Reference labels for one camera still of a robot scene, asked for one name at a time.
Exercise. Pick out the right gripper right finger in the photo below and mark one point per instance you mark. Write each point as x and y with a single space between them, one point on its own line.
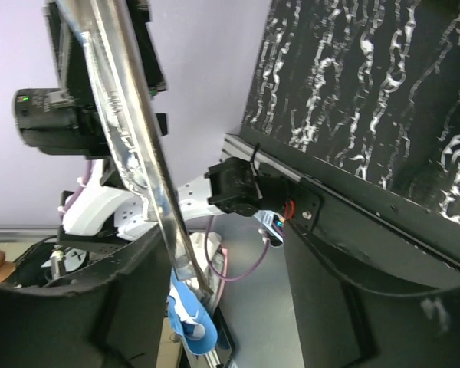
350 314

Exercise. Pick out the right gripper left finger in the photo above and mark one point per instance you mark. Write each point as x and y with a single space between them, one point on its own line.
108 314

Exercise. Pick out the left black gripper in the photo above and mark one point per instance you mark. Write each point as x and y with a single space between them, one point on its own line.
140 15

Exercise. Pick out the blue razor blister pack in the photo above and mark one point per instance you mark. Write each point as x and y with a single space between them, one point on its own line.
138 134

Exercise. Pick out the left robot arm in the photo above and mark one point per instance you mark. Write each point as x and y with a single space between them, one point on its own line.
138 207

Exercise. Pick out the blue cloth below table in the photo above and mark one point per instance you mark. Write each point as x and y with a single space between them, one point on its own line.
189 318

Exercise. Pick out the black marble mat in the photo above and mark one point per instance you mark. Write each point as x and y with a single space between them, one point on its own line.
370 87

